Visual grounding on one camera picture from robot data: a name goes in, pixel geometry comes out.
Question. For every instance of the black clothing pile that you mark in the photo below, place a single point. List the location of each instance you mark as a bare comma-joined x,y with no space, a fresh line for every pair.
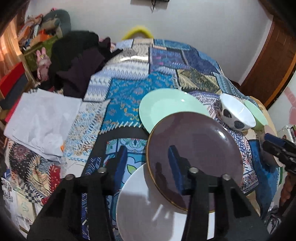
74,59

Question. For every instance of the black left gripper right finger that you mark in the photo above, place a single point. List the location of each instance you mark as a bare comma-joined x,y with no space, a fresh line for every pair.
235,217

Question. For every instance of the mint green bowl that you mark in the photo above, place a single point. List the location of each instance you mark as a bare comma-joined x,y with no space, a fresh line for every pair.
260,119

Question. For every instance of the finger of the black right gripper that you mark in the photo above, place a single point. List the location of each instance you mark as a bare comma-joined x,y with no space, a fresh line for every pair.
279,147

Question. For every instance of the yellow round cushion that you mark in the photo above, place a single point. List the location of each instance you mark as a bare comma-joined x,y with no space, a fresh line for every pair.
138,31

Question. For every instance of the dark purple plate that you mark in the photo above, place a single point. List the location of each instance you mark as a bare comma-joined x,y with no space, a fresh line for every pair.
198,138

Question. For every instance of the white plate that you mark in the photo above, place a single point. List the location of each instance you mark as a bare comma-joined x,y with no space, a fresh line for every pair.
142,213

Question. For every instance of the orange pink curtain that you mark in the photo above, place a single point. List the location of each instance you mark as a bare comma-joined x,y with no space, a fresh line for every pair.
10,54

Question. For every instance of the mint green plate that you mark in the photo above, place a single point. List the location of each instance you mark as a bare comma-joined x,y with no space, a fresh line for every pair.
163,102

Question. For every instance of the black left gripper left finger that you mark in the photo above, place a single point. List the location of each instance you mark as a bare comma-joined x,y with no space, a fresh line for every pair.
60,217

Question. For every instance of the white bowl black spots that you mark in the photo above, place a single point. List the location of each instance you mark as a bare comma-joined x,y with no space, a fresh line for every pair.
235,114

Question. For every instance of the blue patchwork tablecloth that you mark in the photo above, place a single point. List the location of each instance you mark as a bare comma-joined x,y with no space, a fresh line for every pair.
108,118

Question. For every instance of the red box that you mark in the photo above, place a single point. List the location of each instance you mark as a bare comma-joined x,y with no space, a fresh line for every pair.
9,80

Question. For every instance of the white folded cloth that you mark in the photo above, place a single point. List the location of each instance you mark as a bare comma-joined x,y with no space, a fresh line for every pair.
42,121

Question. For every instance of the brown wooden door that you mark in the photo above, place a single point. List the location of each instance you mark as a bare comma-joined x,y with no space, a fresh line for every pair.
273,68

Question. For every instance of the pink bunny toy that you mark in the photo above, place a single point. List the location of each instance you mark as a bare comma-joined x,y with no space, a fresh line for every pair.
43,62

